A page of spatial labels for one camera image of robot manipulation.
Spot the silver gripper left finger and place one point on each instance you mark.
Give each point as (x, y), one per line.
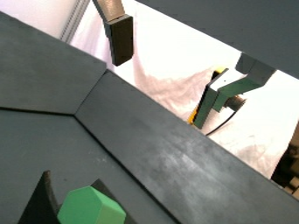
(119, 29)

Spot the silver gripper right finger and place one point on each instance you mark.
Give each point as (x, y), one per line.
(247, 76)

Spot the green hexagonal prism block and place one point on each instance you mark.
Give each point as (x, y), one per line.
(87, 206)

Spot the black curved cradle stand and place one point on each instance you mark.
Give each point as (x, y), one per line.
(41, 208)

